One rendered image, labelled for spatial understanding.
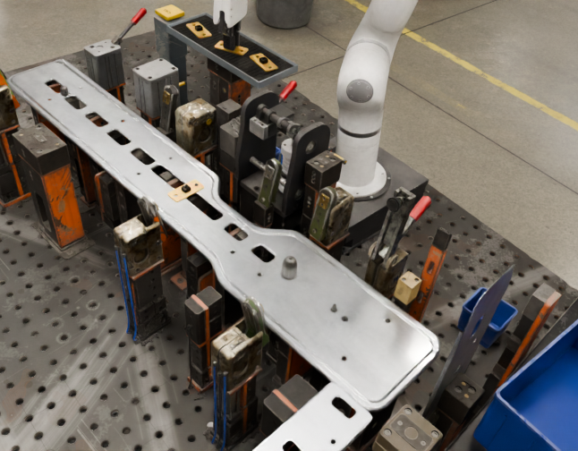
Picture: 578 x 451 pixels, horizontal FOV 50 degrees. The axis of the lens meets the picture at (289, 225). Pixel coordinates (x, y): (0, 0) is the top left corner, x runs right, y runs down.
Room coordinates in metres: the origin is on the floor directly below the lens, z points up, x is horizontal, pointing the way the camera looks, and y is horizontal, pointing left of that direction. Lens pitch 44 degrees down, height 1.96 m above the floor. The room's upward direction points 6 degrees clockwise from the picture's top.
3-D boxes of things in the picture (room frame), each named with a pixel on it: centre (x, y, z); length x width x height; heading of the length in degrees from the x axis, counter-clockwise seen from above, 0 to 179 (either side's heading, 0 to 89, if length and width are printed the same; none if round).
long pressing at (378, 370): (1.08, 0.27, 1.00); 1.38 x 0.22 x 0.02; 49
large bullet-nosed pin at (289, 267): (0.85, -0.01, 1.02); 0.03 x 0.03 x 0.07
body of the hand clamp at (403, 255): (0.89, -0.21, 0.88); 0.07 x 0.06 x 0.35; 139
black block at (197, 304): (0.76, 0.15, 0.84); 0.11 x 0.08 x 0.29; 139
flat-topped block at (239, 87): (1.48, 0.20, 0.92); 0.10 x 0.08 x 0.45; 49
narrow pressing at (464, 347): (0.58, -0.30, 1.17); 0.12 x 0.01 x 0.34; 139
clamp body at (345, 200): (1.03, -0.10, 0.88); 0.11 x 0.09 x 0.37; 139
